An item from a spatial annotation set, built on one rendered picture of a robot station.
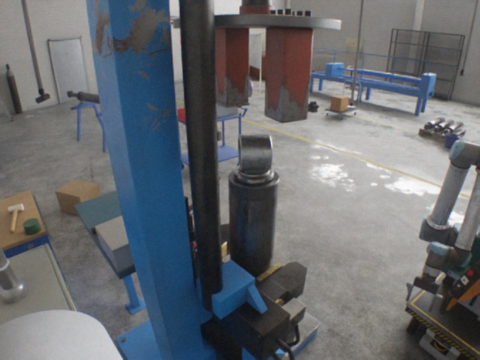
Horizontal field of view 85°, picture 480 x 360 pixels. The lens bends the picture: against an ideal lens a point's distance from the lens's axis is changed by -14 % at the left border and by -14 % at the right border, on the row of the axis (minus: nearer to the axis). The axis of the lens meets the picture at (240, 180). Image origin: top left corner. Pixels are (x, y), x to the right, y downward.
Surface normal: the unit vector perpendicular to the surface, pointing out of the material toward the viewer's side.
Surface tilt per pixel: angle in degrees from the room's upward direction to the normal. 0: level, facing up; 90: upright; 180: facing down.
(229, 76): 90
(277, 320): 0
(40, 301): 0
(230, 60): 90
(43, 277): 0
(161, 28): 90
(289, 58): 90
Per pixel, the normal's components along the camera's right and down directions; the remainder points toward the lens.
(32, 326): 0.15, -0.93
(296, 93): 0.48, 0.40
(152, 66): 0.67, 0.34
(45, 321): 0.33, -0.93
